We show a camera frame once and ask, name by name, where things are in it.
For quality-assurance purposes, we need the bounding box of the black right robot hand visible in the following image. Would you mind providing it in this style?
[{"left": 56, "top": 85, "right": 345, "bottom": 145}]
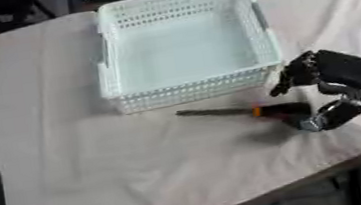
[{"left": 262, "top": 43, "right": 361, "bottom": 139}]

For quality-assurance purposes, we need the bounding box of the white perforated plastic basket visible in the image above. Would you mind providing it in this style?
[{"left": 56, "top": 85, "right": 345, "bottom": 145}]
[{"left": 87, "top": 0, "right": 289, "bottom": 118}]

